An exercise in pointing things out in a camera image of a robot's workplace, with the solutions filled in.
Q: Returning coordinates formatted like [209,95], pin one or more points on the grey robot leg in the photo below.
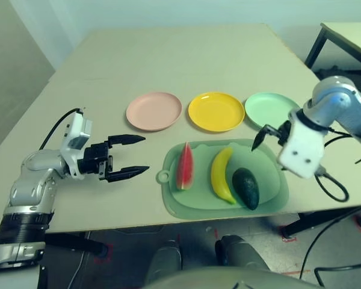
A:
[240,253]
[165,259]

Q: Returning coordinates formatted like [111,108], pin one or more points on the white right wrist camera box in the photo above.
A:
[304,144]

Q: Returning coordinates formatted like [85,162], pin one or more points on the grey left robot leg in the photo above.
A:
[165,259]

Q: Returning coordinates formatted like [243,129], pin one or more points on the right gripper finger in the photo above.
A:
[260,137]

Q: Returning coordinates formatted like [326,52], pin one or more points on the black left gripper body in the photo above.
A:
[93,158]

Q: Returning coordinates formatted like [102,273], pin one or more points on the grey right robot leg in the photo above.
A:
[240,253]

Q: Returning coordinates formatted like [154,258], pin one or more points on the black table leg frame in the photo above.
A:
[78,242]
[298,225]

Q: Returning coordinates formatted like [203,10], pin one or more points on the pink round plate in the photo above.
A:
[154,111]

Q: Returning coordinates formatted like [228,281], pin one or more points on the green cutting board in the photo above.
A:
[198,207]

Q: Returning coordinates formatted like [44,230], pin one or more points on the watermelon slice toy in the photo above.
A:
[185,168]

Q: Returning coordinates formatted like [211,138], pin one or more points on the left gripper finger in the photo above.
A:
[126,174]
[126,139]

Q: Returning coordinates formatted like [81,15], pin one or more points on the grey robot torso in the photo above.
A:
[228,280]

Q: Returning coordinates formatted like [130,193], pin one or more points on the side table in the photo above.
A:
[349,33]

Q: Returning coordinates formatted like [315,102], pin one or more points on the yellow round plate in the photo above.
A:
[216,112]

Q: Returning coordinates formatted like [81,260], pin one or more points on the black foam floor mat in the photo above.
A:
[334,73]

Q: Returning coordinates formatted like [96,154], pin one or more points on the mint green round plate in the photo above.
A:
[267,110]

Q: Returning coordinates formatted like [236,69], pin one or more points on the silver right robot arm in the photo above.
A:
[343,102]

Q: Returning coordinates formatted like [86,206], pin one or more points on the dark green avocado toy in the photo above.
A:
[246,188]

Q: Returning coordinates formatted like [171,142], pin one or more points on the yellow banana toy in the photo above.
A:
[219,174]

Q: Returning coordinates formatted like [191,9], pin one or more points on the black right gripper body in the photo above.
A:
[282,132]

